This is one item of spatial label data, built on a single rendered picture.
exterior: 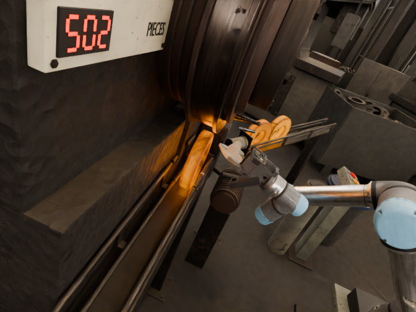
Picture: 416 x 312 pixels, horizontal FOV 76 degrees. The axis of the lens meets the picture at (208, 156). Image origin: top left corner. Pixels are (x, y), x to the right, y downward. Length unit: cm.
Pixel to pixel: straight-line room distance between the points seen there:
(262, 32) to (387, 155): 278
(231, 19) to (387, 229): 66
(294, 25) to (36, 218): 50
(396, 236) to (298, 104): 266
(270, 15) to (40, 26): 33
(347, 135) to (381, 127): 30
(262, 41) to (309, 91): 285
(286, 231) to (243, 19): 136
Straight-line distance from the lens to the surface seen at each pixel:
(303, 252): 182
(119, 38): 38
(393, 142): 312
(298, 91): 336
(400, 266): 95
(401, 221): 85
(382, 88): 475
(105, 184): 45
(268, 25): 50
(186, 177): 73
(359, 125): 286
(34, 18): 29
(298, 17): 55
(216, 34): 46
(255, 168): 88
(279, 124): 131
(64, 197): 43
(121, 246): 62
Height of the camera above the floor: 117
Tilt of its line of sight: 30 degrees down
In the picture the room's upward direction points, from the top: 21 degrees clockwise
